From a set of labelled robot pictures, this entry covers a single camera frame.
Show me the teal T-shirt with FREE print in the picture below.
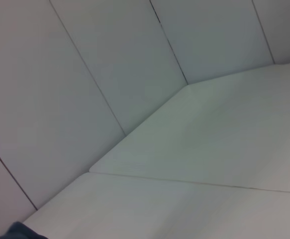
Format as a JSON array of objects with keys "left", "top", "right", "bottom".
[{"left": 0, "top": 221, "right": 50, "bottom": 239}]

